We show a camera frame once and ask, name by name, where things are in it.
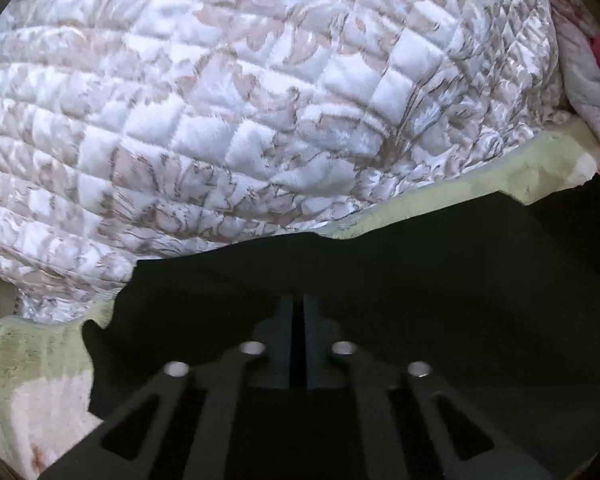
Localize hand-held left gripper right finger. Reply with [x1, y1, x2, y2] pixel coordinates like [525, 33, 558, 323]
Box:
[302, 294, 556, 480]

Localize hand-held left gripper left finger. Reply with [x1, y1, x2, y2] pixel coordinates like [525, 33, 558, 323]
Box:
[40, 294, 294, 480]

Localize pink floral quilt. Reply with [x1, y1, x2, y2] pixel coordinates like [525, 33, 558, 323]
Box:
[547, 0, 600, 171]

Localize floral fleece blanket green edge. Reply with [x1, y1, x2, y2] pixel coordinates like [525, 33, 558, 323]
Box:
[0, 127, 598, 480]

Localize white beige quilted blanket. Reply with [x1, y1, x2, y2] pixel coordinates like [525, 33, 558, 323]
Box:
[0, 0, 563, 323]

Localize black pants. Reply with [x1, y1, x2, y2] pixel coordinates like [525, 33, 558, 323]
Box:
[82, 174, 600, 480]

